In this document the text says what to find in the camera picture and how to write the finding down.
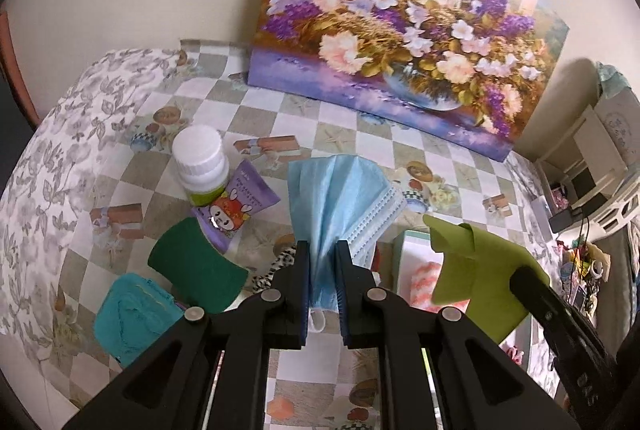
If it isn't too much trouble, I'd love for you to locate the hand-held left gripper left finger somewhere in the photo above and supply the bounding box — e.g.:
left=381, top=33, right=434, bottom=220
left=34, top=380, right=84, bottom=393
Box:
left=62, top=240, right=312, bottom=430

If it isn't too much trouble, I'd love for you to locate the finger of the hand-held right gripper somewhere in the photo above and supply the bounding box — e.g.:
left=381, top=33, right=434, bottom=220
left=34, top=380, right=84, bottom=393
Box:
left=509, top=265, right=568, bottom=328

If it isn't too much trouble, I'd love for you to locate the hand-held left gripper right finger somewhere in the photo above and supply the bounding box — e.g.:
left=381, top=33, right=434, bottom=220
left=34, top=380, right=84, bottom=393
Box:
left=334, top=240, right=583, bottom=430

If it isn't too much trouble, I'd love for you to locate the green cloth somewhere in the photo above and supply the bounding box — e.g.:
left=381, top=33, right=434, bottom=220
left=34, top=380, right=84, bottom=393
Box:
left=422, top=212, right=551, bottom=347

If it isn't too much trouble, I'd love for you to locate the white tray with teal rim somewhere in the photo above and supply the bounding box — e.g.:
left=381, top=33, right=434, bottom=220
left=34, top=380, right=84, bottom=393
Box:
left=391, top=230, right=558, bottom=403

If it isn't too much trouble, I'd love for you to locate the pink striped towel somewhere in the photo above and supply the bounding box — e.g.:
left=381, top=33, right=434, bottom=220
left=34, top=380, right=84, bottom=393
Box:
left=410, top=261, right=447, bottom=311

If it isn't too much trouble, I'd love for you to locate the blue face mask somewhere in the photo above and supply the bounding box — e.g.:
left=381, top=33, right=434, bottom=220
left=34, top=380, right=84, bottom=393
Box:
left=287, top=154, right=407, bottom=333

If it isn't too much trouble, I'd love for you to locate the leopard print cloth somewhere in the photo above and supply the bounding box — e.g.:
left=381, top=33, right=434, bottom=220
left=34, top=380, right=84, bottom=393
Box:
left=251, top=246, right=297, bottom=293

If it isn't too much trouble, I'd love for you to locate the red round lid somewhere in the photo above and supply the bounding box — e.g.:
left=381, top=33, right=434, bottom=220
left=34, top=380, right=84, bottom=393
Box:
left=371, top=246, right=386, bottom=286

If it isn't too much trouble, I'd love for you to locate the small white box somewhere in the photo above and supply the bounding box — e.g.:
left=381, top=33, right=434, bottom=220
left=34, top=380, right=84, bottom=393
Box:
left=531, top=196, right=556, bottom=241

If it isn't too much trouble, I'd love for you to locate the black device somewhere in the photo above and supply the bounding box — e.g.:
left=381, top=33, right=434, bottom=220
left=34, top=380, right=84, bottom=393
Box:
left=548, top=206, right=585, bottom=234

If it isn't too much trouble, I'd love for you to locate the purple cartoon tube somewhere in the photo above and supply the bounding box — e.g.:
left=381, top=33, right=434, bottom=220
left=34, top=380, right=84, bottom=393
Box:
left=192, top=160, right=281, bottom=256

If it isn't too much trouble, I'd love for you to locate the yellow green sponge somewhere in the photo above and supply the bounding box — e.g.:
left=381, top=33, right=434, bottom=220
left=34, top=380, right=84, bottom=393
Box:
left=147, top=216, right=249, bottom=313

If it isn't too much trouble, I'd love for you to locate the white shelf rack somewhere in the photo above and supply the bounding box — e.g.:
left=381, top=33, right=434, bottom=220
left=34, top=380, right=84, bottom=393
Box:
left=540, top=102, right=640, bottom=236

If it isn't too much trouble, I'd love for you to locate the teal embossed case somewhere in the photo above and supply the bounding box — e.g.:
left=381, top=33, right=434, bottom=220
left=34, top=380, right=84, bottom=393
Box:
left=94, top=274, right=185, bottom=368

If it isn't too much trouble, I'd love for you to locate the white plastic bottle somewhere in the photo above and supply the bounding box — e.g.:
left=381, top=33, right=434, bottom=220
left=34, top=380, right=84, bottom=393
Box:
left=171, top=124, right=230, bottom=206

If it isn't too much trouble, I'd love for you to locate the grey leaf print cloth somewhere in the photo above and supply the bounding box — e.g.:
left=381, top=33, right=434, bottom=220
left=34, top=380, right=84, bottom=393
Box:
left=0, top=47, right=188, bottom=411

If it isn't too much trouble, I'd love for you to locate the flower painting canvas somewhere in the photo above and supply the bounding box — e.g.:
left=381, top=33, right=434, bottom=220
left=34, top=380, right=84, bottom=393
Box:
left=247, top=0, right=571, bottom=163

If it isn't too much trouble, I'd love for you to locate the reddish brown board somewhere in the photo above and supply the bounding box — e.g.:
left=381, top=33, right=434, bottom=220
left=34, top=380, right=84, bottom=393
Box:
left=0, top=10, right=41, bottom=128

